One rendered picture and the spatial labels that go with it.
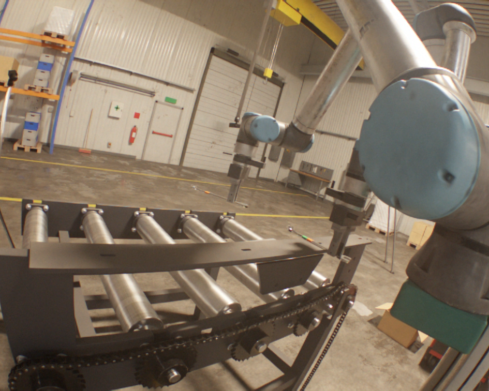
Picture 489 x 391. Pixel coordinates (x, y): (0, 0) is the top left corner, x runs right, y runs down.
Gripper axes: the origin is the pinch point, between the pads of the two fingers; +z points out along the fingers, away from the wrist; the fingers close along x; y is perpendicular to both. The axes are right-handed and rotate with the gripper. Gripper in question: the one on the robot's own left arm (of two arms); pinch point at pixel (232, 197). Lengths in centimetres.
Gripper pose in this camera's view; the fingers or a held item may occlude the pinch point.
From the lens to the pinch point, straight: 110.4
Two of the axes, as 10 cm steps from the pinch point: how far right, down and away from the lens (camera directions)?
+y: -9.2, -3.0, 2.4
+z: -2.6, 9.5, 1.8
